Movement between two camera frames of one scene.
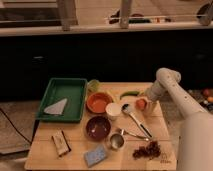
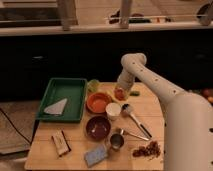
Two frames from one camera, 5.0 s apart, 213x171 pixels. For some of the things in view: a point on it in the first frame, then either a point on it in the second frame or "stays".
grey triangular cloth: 56,108 stays
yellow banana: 113,96 stays
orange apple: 141,104 → 119,94
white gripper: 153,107 → 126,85
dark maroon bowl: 98,127 stays
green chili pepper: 134,93 stays
